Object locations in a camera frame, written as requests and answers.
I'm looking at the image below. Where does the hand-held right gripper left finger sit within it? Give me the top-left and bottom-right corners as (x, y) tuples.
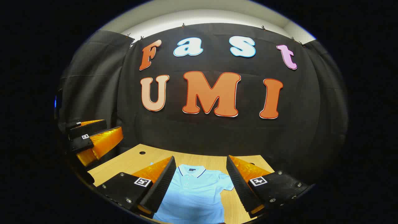
(96, 156), (177, 218)

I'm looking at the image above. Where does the light blue T-shirt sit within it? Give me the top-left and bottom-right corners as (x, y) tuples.
(152, 164), (234, 224)

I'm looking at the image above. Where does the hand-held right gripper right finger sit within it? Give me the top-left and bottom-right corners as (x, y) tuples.
(226, 155), (310, 219)

